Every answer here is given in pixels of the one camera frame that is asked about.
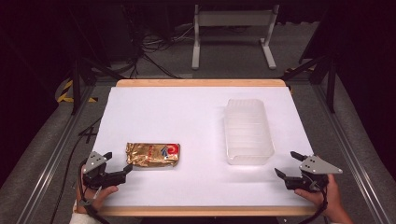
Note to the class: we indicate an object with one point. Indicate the person's right hand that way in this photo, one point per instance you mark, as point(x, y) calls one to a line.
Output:
point(333, 202)

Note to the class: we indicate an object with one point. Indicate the clear plastic container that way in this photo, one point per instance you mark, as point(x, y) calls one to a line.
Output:
point(248, 132)

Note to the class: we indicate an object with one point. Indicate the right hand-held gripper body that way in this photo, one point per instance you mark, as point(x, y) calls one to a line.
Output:
point(314, 174)

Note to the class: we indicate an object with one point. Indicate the white metal stand frame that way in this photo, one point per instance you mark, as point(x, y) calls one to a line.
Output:
point(233, 18)

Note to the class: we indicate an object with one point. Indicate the white table sheet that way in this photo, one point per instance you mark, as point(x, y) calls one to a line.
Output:
point(199, 183)

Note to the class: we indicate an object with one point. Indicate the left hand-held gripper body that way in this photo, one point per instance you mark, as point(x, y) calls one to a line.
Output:
point(99, 176)

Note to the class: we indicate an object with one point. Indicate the gold foil snack packet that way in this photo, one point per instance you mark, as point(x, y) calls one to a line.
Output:
point(152, 154)

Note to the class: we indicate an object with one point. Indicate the person's left hand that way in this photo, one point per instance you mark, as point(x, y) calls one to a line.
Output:
point(95, 196)

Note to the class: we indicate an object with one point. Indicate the aluminium rail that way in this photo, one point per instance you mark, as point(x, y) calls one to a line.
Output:
point(59, 149)
point(348, 149)

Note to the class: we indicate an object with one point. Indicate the black metal stand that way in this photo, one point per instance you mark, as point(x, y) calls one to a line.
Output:
point(331, 87)
point(76, 87)

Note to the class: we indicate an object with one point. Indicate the yellow black hazard tape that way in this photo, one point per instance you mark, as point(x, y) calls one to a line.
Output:
point(65, 93)

